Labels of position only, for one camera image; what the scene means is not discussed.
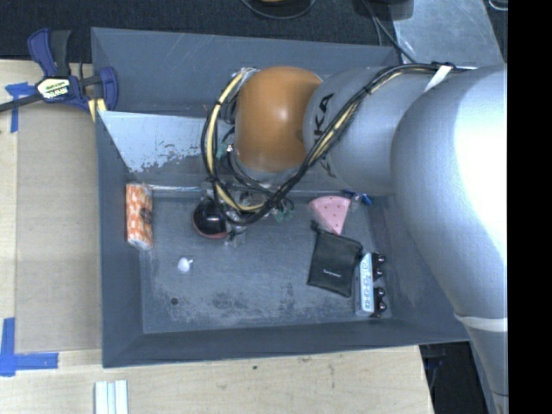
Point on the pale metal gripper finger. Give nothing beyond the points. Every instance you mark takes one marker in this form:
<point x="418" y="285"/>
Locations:
<point x="233" y="217"/>
<point x="235" y="237"/>

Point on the black and red ball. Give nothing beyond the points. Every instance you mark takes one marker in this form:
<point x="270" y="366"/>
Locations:
<point x="208" y="220"/>

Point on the grey metal bin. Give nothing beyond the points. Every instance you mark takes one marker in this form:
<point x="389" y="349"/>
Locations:
<point x="241" y="283"/>

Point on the small white lump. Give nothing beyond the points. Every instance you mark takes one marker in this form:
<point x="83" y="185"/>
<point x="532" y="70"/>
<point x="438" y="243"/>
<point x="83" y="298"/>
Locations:
<point x="184" y="265"/>

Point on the pink toy wedge slice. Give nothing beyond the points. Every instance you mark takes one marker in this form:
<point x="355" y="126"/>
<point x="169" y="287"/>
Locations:
<point x="333" y="213"/>

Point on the orange and white checked packet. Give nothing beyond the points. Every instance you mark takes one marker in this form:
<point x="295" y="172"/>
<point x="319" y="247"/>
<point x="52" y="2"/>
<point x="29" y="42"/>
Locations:
<point x="139" y="216"/>

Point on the black soft pouch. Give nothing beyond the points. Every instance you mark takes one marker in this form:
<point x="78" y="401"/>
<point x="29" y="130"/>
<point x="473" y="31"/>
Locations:
<point x="334" y="265"/>

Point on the pale wood flat board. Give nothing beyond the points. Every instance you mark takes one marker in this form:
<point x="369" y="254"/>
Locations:
<point x="56" y="231"/>

